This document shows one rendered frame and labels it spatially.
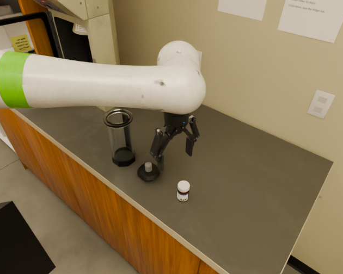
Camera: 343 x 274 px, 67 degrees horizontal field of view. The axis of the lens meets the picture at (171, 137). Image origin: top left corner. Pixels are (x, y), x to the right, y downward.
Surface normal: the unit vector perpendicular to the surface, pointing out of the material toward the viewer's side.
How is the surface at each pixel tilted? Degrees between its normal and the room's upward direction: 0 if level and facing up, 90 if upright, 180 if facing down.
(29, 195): 0
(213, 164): 0
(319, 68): 90
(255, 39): 90
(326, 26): 90
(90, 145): 0
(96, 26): 90
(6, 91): 80
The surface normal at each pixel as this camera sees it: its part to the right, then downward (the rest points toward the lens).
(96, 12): 0.77, 0.43
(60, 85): 0.16, 0.29
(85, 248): 0.01, -0.76
